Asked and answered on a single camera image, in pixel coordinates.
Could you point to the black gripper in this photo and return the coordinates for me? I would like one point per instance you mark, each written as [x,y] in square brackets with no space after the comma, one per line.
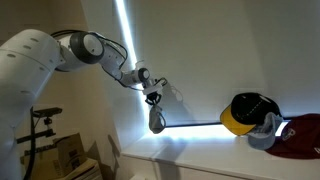
[153,96]

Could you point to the white mesh cap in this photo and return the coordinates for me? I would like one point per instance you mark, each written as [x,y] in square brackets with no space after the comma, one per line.
[156,120]

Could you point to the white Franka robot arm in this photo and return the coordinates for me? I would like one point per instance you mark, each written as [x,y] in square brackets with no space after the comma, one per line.
[30,66]

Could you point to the navy cap with yellow brim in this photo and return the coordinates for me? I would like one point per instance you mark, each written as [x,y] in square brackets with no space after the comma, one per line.
[250,110]

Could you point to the light blue cap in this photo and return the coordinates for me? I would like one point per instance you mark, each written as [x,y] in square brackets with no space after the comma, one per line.
[263,133]

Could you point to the maroon cap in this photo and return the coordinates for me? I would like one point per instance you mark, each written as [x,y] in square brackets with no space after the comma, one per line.
[300,140]

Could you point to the black blind bottom bar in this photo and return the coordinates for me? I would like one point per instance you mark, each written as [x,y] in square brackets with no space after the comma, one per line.
[193,124]

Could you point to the white roller blind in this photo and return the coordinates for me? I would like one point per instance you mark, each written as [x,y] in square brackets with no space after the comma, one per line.
[200,50]

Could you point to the brown cardboard box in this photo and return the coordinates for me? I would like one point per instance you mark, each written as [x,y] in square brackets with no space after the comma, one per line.
[70,155]

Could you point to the black exterior camera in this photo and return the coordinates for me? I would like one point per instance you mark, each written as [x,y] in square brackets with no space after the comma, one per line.
[46,112]

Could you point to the black camera stand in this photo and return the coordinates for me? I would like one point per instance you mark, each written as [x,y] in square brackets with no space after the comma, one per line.
[38,133]

